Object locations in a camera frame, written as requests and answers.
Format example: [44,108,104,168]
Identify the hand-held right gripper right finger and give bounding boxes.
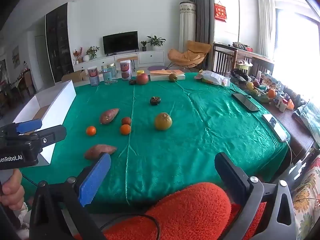
[214,152,297,240]

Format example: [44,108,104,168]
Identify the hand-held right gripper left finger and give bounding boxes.
[29,152,112,240]

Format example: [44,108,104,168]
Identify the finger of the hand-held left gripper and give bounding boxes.
[5,119,42,137]
[29,125,67,153]

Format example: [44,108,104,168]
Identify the slim sweet potato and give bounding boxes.
[84,144,117,160]

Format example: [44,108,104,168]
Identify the white cardboard box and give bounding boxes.
[12,80,77,167]

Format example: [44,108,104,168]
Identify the thick speckled sweet potato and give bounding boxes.
[99,108,120,125]

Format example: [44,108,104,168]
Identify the yellow-green bumpy citrus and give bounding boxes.
[154,112,173,131]

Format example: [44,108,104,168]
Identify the red apple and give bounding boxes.
[136,73,149,85]

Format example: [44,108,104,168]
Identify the person's left hand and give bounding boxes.
[0,169,25,211]

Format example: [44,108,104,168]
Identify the wooden dining chair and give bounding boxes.
[17,69,37,97]

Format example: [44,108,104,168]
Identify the orange fuzzy cloth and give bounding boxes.
[75,182,267,240]

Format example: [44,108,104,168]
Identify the green tablecloth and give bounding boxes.
[20,72,291,207]

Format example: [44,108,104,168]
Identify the white fleece cloth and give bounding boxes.
[11,202,32,238]

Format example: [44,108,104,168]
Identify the brown cardboard box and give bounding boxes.
[61,70,87,82]

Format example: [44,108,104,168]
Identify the white phone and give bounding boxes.
[262,114,287,143]

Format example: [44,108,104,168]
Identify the red label tin can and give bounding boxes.
[88,66,100,86]
[120,60,132,81]

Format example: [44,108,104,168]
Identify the black phone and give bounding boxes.
[231,92,260,112]

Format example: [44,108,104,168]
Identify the wooden side table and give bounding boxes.
[262,100,316,165]

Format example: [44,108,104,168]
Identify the floral printed cloth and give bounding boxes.
[291,155,320,240]

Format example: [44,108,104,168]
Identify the clear plastic jar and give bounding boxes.
[101,63,118,85]

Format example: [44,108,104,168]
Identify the red flower arrangement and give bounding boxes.
[73,47,83,64]

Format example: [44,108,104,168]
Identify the dark glass cabinet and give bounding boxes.
[45,2,74,83]

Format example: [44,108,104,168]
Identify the bushy potted plant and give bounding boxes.
[86,46,100,59]

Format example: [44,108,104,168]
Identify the printed plastic bag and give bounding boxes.
[196,70,231,87]

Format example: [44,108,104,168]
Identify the yellow-green pot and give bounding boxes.
[235,61,249,72]

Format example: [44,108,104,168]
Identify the wooden stool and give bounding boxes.
[119,56,138,72]

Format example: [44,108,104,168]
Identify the dark wooden slatted furniture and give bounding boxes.
[212,42,275,77]

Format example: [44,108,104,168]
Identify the black television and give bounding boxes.
[102,31,139,55]

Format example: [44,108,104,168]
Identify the flat white box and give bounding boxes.
[149,69,186,82]

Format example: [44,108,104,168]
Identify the white television cabinet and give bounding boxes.
[73,50,165,72]

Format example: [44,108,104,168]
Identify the orange lounge chair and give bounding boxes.
[167,40,212,69]

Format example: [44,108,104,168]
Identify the large leafy potted plant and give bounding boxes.
[147,35,166,51]

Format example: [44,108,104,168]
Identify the white curtain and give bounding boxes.
[257,0,277,60]

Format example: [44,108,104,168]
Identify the covered standing air conditioner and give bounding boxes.
[179,1,197,53]

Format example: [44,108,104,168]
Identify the grey curtain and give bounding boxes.
[189,0,210,44]

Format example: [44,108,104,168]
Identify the red wall hanging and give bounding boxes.
[214,1,227,23]

